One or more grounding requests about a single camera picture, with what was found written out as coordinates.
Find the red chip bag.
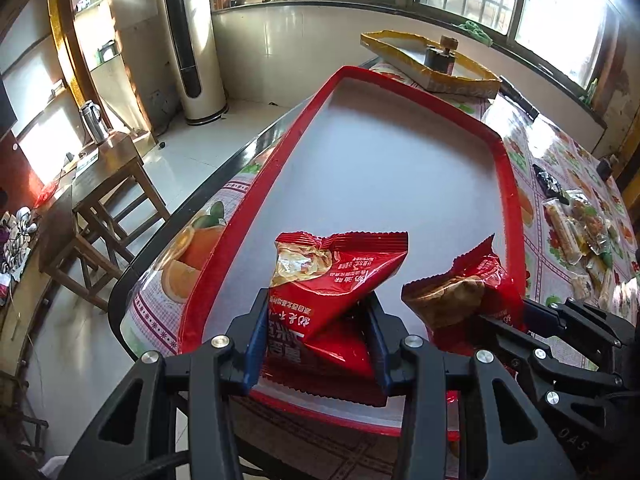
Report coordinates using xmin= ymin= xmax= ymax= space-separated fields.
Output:
xmin=262 ymin=231 xmax=409 ymax=408

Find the fried twist snack packet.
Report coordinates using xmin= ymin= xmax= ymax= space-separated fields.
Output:
xmin=566 ymin=190 xmax=608 ymax=255

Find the long rice cracker packet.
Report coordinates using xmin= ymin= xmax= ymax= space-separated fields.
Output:
xmin=542 ymin=198 xmax=582 ymax=268

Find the fruit flower patterned tablecloth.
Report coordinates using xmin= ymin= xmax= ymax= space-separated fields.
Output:
xmin=110 ymin=96 xmax=638 ymax=479

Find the black small snack packet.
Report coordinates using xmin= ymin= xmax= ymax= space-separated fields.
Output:
xmin=533 ymin=164 xmax=570 ymax=205

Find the wooden stool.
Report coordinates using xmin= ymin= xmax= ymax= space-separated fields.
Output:
xmin=38 ymin=132 xmax=169 ymax=311

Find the red rimmed white tray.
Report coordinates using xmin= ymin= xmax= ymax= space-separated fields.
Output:
xmin=177 ymin=65 xmax=526 ymax=438

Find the black flashlight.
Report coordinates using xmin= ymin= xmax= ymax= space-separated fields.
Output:
xmin=499 ymin=76 xmax=539 ymax=122

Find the dark jar with cork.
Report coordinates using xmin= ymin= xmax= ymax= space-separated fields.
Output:
xmin=424 ymin=36 xmax=458 ymax=75

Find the yellow cardboard box lid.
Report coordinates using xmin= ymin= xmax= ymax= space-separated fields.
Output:
xmin=360 ymin=29 xmax=501 ymax=99

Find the steel electric kettle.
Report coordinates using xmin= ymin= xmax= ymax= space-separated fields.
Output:
xmin=80 ymin=100 xmax=108 ymax=145

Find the green cloth on sill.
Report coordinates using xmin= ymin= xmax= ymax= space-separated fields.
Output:
xmin=457 ymin=21 xmax=494 ymax=47

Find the white tower air conditioner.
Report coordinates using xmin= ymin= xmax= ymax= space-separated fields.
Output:
xmin=158 ymin=0 xmax=228 ymax=126

